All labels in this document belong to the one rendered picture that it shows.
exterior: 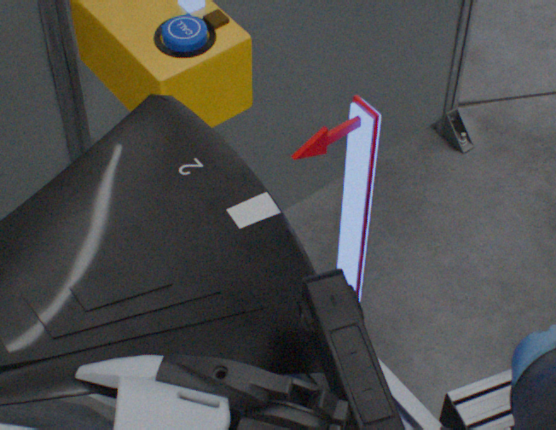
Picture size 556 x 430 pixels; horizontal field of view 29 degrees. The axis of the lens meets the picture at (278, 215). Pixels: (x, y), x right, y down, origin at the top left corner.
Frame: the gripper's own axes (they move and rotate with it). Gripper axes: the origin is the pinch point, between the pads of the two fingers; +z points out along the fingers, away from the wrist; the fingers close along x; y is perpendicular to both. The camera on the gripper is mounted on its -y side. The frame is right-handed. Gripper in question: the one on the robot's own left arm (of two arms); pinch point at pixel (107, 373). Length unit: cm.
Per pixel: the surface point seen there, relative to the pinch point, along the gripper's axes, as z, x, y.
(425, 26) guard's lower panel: -2, 96, -123
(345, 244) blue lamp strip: -9.0, 16.5, -22.0
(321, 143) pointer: -7.3, 2.0, -20.4
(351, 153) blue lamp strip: -8.9, 6.2, -23.2
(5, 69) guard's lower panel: 47, 54, -61
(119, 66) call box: 15.6, 18.1, -36.3
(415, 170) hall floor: -5, 131, -115
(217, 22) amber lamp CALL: 7.3, 14.5, -40.6
